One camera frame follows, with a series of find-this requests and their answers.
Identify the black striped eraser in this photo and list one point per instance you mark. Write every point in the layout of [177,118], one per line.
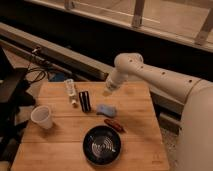
[85,101]

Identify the white plastic cup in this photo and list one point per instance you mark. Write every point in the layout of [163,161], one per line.
[41,115]

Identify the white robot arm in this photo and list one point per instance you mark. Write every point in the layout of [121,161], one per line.
[195,145]

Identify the black round bowl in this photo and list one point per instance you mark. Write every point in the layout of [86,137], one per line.
[101,145]

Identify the dark equipment stand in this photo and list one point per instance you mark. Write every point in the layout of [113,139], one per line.
[13,94]

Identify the translucent arm tip tool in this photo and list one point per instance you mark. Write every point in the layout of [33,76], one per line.
[110,87]

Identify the blue sponge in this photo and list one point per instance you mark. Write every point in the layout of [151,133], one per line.
[106,110]

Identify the clear small plastic bottle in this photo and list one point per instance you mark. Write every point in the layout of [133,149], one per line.
[71,91]

